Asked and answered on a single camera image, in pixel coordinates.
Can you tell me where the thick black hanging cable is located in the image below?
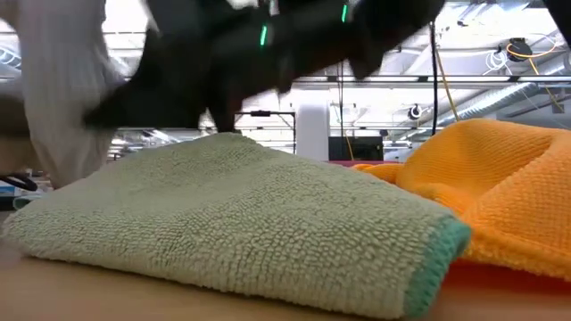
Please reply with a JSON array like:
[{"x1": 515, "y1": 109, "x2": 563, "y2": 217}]
[{"x1": 428, "y1": 21, "x2": 439, "y2": 136}]

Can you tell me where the black cable loop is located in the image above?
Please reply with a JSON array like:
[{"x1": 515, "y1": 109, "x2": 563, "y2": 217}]
[{"x1": 0, "y1": 172, "x2": 39, "y2": 193}]

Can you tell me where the yellow hanging cable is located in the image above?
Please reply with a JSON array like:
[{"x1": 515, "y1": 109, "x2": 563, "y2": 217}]
[{"x1": 434, "y1": 46, "x2": 460, "y2": 122}]

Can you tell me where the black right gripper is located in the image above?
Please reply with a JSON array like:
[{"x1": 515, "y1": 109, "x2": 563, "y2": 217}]
[{"x1": 82, "y1": 0, "x2": 295, "y2": 134}]

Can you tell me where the sage towel with teal edge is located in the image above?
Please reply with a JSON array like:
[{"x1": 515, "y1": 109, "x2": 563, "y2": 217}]
[{"x1": 0, "y1": 132, "x2": 473, "y2": 320}]

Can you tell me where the black monitor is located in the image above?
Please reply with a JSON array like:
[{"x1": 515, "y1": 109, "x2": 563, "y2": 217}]
[{"x1": 328, "y1": 136, "x2": 385, "y2": 161}]

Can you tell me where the black ceiling cable reel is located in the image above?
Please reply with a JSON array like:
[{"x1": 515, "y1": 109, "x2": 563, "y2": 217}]
[{"x1": 506, "y1": 37, "x2": 534, "y2": 62}]

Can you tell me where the grey microfiber towel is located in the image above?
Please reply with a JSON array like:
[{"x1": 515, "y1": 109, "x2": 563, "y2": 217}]
[{"x1": 17, "y1": 0, "x2": 128, "y2": 189}]

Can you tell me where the white pillar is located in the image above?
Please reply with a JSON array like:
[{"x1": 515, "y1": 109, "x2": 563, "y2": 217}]
[{"x1": 295, "y1": 88, "x2": 331, "y2": 162}]

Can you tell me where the orange microfiber towel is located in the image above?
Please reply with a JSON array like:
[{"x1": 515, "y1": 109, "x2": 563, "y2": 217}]
[{"x1": 352, "y1": 118, "x2": 571, "y2": 283}]

